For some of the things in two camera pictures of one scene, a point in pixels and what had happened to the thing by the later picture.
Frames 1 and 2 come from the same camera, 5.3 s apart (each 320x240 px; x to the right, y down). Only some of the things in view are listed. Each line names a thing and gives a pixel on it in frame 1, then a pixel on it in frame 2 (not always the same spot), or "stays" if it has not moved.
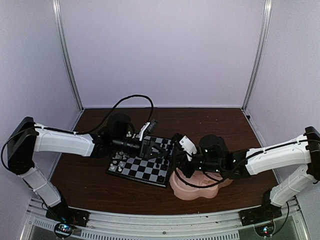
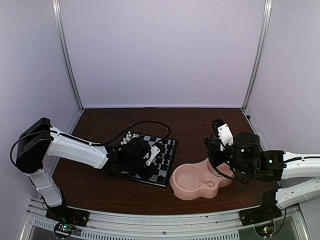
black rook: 161,178 stays
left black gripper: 146,149 -> 147,175
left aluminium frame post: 57,7 stays
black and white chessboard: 154,170 stays
